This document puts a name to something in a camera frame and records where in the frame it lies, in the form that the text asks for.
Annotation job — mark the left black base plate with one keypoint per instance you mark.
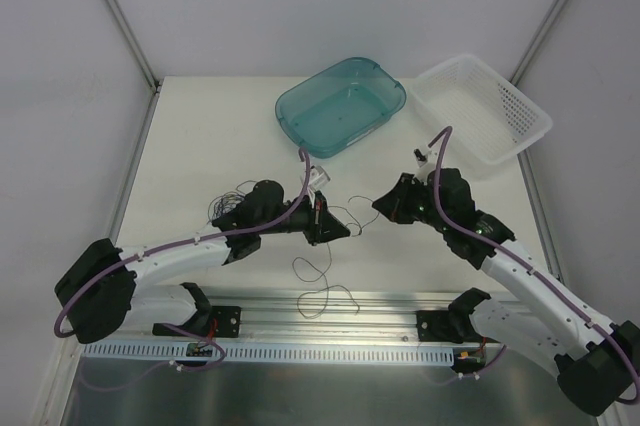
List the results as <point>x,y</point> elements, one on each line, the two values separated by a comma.
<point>213,321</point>

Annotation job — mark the right aluminium frame post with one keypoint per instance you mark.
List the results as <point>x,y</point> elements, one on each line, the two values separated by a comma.
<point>543,30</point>

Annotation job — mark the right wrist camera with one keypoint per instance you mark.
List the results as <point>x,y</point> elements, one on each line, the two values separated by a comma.
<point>425,157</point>

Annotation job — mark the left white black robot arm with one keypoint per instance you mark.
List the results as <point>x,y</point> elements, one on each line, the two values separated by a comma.
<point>109,287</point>

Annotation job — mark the white perforated plastic basket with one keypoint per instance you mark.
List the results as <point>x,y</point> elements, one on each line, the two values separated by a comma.
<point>492,120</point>

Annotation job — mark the left aluminium frame post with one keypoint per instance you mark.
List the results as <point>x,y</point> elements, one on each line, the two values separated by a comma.
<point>132,44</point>

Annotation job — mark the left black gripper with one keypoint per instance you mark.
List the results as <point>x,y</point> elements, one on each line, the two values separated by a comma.
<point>318,219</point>

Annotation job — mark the white slotted cable duct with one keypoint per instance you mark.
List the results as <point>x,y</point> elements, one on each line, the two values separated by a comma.
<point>271,353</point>

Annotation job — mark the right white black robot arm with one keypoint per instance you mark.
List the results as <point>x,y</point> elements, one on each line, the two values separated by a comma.
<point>593,359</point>

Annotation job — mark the teal transparent plastic tub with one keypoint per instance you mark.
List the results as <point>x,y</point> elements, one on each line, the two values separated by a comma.
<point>337,107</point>

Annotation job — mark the aluminium frame post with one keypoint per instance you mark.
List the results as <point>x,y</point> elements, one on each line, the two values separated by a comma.
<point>132,44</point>
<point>543,30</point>

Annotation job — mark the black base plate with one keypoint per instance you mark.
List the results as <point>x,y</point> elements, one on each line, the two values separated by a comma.
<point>213,321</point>
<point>445,326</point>

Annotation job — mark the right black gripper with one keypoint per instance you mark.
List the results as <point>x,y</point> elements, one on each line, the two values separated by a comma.
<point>404,197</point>

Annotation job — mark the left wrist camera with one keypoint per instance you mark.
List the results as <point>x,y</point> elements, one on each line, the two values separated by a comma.
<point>318,179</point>

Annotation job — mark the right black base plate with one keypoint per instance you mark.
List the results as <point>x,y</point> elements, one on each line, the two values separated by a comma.
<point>445,326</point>

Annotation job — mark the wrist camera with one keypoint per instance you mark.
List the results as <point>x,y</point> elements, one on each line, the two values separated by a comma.
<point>425,157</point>
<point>318,179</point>

